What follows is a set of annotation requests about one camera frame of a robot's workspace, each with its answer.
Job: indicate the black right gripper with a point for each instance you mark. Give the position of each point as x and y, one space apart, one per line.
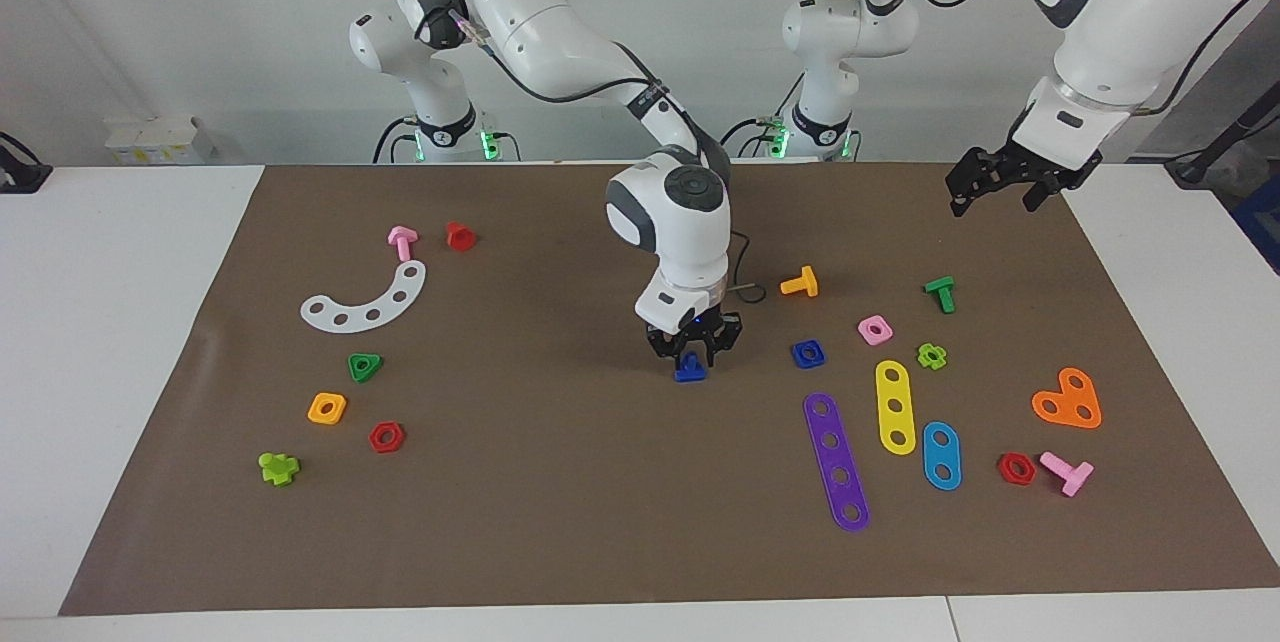
692 334

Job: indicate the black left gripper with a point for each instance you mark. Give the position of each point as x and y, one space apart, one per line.
1035 164

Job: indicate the blue triangle-head bolt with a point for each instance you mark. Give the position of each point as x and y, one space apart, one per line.
690 374

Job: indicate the blue square nut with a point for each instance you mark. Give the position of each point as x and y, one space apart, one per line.
798 356

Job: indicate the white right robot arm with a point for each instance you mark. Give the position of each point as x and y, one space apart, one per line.
560 22

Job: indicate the orange plastic bolt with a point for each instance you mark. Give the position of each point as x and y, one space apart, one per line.
805 284

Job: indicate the green plastic bolt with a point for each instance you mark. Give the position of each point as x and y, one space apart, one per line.
942 294

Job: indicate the pink square nut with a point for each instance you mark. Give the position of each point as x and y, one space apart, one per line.
864 326

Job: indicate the purple four-hole plate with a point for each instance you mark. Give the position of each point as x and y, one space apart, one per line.
835 459

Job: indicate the lime cross nut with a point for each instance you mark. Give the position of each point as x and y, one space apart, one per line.
922 354

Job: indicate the yellow three-hole plate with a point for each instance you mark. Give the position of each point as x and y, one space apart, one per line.
894 392

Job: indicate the orange heart plate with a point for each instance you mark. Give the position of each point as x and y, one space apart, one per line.
1068 404

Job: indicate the black pole stand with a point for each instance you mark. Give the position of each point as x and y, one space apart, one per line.
1240 126

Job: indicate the brown table mat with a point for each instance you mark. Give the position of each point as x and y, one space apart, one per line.
500 482

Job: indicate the blue crate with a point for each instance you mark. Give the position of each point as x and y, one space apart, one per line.
1262 222

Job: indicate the red plastic bolt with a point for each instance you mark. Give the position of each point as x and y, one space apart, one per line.
460 238

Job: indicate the grey partition panel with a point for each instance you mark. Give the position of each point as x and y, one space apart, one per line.
1250 62

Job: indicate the blue two-hole plate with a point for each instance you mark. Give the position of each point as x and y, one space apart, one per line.
941 456

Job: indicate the red hex nut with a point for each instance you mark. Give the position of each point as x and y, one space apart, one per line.
375 442
1004 472

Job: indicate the pink plastic bolt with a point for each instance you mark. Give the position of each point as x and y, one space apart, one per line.
1075 475
402 242

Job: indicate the white curved five-hole plate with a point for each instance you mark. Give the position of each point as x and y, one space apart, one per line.
387 306

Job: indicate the green triangle nut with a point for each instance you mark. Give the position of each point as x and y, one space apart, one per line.
366 376

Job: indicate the orange square nut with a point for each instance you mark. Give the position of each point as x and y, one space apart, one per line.
315 412

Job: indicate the lime cross-head bolt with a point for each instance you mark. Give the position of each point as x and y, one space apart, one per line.
278 469

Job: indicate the white box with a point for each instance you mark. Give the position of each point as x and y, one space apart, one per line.
160 142

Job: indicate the black device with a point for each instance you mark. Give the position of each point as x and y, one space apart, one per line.
20 172

